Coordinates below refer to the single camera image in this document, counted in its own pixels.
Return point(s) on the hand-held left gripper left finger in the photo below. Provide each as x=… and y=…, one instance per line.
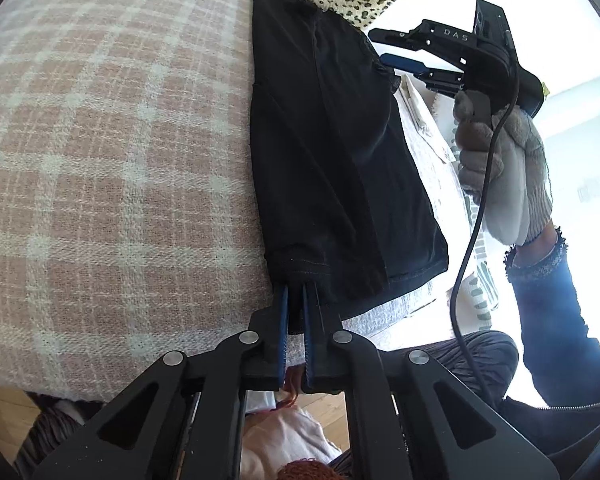
x=281, y=320

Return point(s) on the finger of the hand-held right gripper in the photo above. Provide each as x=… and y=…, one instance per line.
x=420, y=32
x=405, y=62

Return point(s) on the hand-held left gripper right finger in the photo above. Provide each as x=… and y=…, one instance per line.
x=309, y=330

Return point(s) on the black garment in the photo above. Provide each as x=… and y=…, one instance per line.
x=305, y=160

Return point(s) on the person's right forearm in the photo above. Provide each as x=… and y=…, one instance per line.
x=555, y=320

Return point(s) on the person's right hand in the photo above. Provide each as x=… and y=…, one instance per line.
x=525, y=160

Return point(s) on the pale pink cloth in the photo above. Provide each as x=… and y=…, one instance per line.
x=280, y=440

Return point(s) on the grey pleated skirt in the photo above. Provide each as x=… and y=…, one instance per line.
x=430, y=355

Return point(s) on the pink plaid blanket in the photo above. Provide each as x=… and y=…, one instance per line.
x=105, y=160

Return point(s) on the black jacket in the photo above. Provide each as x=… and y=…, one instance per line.
x=555, y=425

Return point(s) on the white wall socket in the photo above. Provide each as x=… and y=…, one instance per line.
x=592, y=188

